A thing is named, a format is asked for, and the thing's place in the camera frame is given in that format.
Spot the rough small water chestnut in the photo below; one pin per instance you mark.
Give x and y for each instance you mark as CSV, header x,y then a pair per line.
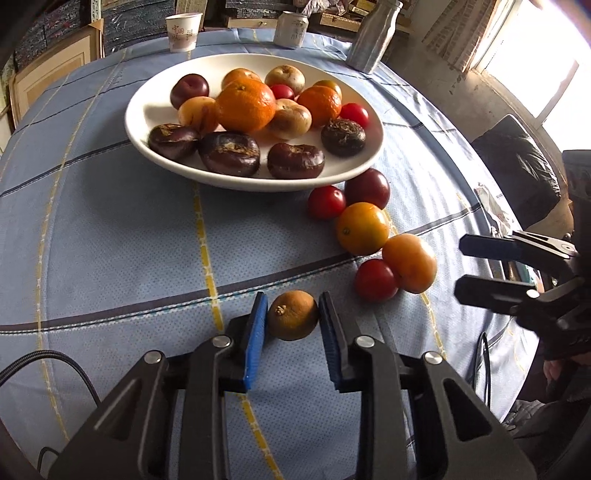
x,y
343,137

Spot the white drink can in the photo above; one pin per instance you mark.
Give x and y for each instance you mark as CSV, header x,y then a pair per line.
x,y
291,30

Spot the orange tomato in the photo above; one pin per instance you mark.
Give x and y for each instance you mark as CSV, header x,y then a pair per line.
x,y
240,74
409,263
328,85
362,228

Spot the large water chestnut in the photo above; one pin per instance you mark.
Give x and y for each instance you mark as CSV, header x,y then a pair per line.
x,y
229,153

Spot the red cherry tomato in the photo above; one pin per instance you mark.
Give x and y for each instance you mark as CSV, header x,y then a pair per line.
x,y
327,202
376,280
354,114
281,91

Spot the black bag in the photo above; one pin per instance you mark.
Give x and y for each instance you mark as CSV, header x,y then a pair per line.
x,y
517,170

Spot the striped yellow round fruit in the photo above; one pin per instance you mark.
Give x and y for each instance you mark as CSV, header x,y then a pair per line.
x,y
196,115

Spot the small brown round fruit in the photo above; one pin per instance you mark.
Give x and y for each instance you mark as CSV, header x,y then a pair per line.
x,y
293,315

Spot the wooden boxes clutter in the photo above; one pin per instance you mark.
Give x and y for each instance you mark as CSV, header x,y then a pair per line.
x,y
332,18

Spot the white round plate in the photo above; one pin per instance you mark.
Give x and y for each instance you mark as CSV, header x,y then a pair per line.
x,y
150,106

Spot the silver metal bottle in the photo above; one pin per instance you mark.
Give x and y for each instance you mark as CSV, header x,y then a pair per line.
x,y
374,37

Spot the person's grey clothing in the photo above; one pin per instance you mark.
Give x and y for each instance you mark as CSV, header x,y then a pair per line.
x,y
545,429

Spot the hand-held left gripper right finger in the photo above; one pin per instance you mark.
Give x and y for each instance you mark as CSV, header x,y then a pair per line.
x,y
333,341

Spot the dark red plum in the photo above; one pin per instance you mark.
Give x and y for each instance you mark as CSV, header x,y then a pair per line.
x,y
367,188
189,91

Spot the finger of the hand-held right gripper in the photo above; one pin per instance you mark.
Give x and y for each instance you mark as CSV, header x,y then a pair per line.
x,y
485,290
489,247

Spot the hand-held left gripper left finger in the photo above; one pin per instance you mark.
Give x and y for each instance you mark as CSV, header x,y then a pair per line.
x,y
256,341

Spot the large tangerine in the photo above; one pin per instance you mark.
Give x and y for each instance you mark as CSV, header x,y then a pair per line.
x,y
245,104

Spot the bright window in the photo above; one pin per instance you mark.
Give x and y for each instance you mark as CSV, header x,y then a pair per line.
x,y
545,60

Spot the white crumpled plastic bag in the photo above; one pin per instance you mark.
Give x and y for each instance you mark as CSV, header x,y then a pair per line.
x,y
496,207

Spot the white paper cup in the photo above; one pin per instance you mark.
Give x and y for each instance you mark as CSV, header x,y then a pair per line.
x,y
183,32

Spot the blue checked tablecloth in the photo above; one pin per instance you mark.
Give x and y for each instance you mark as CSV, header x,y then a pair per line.
x,y
115,230

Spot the stack of dark patterned boxes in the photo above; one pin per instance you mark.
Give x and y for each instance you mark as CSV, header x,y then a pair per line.
x,y
129,18

